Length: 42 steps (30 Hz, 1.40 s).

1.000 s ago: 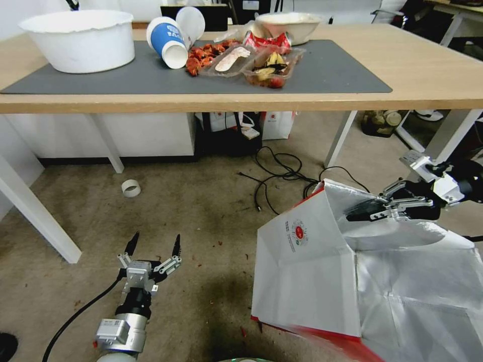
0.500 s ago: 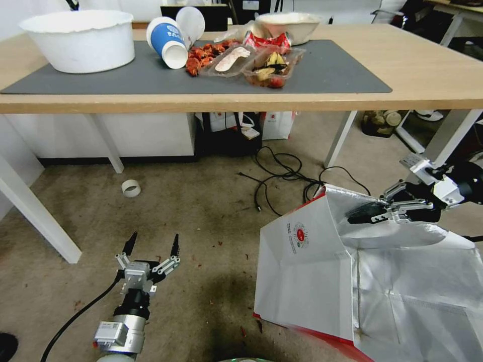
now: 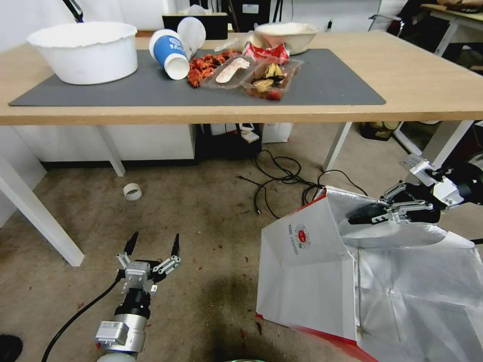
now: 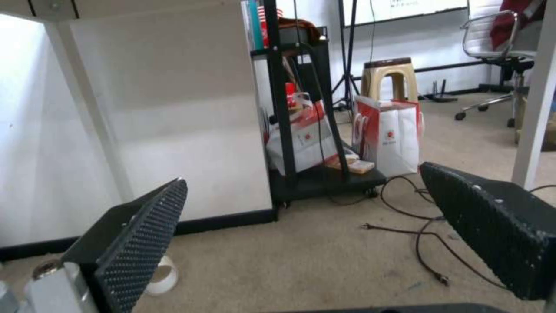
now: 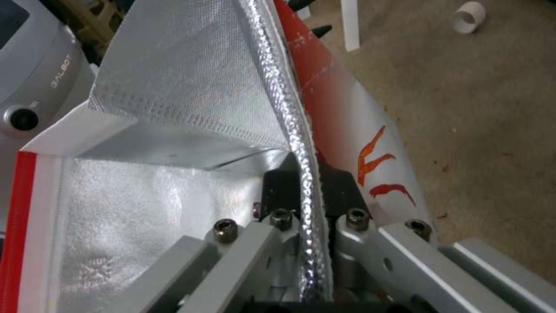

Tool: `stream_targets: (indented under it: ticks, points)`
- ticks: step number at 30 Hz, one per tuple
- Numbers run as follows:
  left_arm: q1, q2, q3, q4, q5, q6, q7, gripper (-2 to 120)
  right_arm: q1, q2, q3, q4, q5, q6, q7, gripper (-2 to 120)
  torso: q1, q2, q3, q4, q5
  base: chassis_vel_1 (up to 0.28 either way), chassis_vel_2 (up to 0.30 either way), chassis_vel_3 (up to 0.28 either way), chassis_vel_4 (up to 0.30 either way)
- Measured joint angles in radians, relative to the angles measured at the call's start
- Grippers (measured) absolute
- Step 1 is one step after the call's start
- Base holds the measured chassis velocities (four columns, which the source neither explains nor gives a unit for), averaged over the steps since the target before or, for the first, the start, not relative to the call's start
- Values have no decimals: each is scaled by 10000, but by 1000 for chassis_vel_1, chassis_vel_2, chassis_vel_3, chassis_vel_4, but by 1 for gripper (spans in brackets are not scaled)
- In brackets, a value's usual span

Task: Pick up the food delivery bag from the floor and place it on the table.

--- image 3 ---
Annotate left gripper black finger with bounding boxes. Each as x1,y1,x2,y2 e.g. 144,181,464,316
152,233,182,282
116,230,140,270

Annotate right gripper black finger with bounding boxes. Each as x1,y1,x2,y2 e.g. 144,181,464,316
346,202,435,227
378,180,411,206

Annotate white red food delivery bag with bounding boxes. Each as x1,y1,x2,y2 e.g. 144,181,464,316
255,185,483,362

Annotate white paper bag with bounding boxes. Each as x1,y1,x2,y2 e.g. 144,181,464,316
260,122,294,145

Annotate food scraps with banana peel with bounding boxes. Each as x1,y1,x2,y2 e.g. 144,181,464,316
247,63,288,101

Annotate clear plastic food tray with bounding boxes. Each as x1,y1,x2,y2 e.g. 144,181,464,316
199,52,305,102

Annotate white tape roll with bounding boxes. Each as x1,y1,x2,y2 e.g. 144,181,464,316
122,182,144,202

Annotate white table leg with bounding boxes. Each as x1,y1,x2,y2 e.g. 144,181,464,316
94,125,127,177
422,120,474,167
0,154,86,267
323,121,354,172

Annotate white cabinet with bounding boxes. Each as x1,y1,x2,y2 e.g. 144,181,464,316
14,124,200,165

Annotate black storage box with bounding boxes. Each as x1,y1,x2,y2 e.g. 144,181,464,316
194,123,263,161

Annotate grey desk mat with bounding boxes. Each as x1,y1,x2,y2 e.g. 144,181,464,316
8,48,387,108

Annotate black round object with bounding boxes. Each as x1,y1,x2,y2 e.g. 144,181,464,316
0,333,24,362

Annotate black office chair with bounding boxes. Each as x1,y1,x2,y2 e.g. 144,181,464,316
368,0,454,58

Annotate red crayfish shells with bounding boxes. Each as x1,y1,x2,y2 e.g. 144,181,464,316
187,50,231,89

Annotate white plastic spoon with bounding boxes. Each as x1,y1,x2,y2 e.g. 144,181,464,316
214,57,251,84

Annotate beige paper bowl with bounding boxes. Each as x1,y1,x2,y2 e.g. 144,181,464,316
253,22,322,55

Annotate crushed red drink can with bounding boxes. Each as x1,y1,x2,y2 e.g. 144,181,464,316
241,41,292,63

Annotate wooden side desk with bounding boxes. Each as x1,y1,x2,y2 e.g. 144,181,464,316
420,3,483,58

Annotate blue white paper cup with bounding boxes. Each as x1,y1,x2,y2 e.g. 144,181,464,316
148,29,191,81

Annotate large white plastic bowl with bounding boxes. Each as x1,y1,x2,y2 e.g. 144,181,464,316
26,21,139,85

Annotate clear plastic cup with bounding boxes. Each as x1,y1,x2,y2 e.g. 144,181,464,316
177,16,207,58

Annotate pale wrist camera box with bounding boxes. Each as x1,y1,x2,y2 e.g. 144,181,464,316
120,262,154,294

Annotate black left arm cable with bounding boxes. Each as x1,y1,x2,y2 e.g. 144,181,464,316
40,278,122,362

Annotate black floor cable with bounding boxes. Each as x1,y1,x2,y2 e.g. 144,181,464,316
236,149,369,220

